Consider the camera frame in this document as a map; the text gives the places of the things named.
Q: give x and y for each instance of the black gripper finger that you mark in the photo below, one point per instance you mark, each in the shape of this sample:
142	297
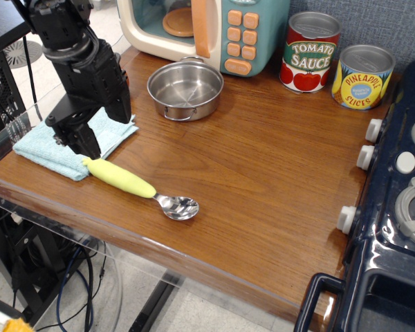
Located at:
79	138
118	107

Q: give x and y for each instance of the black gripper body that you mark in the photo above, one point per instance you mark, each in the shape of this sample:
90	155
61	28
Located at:
88	84

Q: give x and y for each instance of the stainless steel pot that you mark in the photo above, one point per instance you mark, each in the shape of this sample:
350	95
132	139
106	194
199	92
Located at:
187	90

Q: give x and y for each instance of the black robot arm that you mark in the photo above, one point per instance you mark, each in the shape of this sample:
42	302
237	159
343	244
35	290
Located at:
63	27

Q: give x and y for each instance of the light blue folded cloth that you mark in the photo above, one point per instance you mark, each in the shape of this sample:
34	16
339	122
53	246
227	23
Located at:
39	146

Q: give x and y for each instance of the black desk at left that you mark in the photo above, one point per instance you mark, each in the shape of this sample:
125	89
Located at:
12	28

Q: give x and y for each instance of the toy microwave oven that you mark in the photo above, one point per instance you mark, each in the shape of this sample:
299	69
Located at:
236	37

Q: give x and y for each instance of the black table leg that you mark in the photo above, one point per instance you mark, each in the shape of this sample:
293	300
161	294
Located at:
152	308

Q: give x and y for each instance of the tomato sauce can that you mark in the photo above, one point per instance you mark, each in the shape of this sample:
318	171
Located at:
311	43

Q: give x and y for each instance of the pineapple slices can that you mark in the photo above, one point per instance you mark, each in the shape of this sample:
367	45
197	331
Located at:
362	76

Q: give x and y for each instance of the white stove knob middle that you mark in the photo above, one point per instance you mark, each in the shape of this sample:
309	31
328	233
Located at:
365	157

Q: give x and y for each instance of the white stove knob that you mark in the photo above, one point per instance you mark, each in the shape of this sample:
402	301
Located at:
345	219
373	130
365	157

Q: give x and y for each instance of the white stove knob lower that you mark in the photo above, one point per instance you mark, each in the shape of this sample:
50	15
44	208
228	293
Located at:
345	219

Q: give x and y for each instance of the white stove knob upper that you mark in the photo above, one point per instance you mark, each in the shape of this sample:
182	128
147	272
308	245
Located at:
373	130

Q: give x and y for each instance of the dark blue toy stove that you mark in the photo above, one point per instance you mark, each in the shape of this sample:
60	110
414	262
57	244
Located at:
377	290

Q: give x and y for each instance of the yellow handled metal spoon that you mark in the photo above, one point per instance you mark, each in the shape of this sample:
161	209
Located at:
178	208

